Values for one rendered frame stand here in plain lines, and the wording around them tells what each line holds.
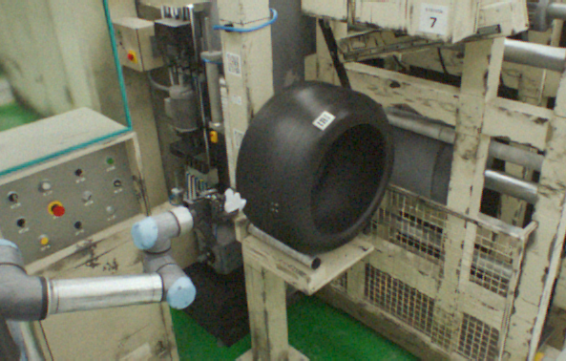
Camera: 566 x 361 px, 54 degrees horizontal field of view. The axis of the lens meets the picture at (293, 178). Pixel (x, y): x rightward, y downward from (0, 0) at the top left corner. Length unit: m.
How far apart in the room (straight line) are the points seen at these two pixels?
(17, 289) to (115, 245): 0.98
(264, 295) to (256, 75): 0.97
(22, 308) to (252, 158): 0.79
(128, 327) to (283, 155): 1.16
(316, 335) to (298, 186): 1.42
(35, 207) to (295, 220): 0.92
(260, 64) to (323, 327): 1.55
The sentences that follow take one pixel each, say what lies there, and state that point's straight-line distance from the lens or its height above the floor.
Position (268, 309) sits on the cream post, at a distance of 2.49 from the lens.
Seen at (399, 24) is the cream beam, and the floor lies 1.67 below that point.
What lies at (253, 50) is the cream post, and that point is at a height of 1.56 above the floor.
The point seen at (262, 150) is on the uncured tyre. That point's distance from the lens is 1.71.
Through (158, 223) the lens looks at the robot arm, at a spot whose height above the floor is 1.30.
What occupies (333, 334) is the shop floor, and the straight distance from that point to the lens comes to 2.95.
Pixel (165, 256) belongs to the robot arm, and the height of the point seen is 1.20.
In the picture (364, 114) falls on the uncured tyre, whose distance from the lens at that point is 1.79.
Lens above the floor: 2.08
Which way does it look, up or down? 29 degrees down
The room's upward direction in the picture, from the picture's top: 2 degrees counter-clockwise
